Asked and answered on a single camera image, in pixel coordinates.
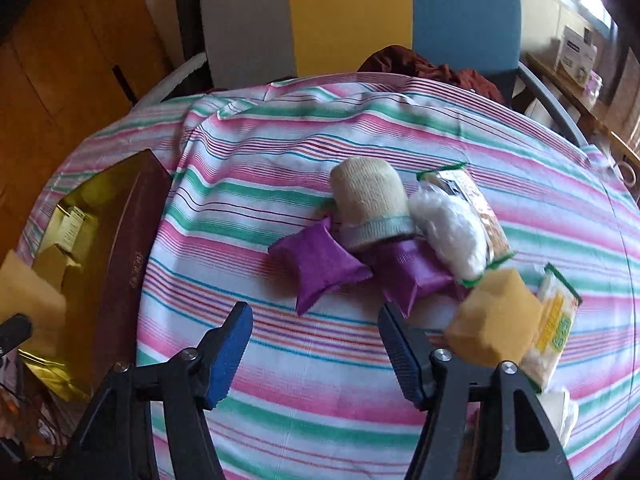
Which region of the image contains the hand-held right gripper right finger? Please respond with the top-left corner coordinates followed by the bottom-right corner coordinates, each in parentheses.
top-left (377, 302), bottom-right (576, 480)

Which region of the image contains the white plastic bag bundle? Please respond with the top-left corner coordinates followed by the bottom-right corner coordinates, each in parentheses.
top-left (409, 184), bottom-right (488, 281)

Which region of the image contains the white tissue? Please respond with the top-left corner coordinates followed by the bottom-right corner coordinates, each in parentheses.
top-left (540, 387), bottom-right (581, 448)

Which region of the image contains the black cylinder rod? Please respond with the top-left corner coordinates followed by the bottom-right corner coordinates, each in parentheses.
top-left (0, 314), bottom-right (33, 357)

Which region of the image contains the tan paper sheet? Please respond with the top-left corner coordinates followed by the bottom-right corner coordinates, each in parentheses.
top-left (0, 250), bottom-right (68, 356)

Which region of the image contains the yellow sponge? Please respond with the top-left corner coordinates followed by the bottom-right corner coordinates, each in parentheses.
top-left (445, 267), bottom-right (543, 368)

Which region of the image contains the gold tin box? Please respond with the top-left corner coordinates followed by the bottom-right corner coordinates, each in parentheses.
top-left (17, 149), bottom-right (173, 403)

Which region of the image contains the yellow chair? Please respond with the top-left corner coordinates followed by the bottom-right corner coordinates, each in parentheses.
top-left (287, 0), bottom-right (416, 78)

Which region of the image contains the purple packet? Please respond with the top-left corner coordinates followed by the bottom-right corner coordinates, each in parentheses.
top-left (268, 217), bottom-right (373, 316)
top-left (360, 239), bottom-right (471, 318)

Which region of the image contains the blue chair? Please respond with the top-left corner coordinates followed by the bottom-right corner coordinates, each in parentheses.
top-left (410, 0), bottom-right (588, 148)

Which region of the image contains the white carton box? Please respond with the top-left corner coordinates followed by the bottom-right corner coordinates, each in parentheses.
top-left (554, 25), bottom-right (598, 88)

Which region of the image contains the striped tablecloth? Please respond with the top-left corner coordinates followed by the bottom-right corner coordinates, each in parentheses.
top-left (17, 72), bottom-right (640, 480)

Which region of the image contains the dark red cloth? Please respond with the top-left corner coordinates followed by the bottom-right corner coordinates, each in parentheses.
top-left (359, 46), bottom-right (506, 106)

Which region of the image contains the wooden shelf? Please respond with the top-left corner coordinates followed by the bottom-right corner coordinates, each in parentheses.
top-left (525, 52), bottom-right (640, 171)

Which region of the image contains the beige rolled sock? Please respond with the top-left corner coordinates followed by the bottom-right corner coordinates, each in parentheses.
top-left (329, 156), bottom-right (416, 253)

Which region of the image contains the black chair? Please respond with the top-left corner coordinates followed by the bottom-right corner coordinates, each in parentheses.
top-left (172, 0), bottom-right (213, 93)

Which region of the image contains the green-edged snack packet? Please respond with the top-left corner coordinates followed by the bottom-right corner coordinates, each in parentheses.
top-left (520, 262), bottom-right (583, 393)
top-left (417, 162), bottom-right (516, 273)

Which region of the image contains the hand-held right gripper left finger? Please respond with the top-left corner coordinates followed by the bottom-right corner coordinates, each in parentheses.
top-left (60, 301), bottom-right (254, 480)

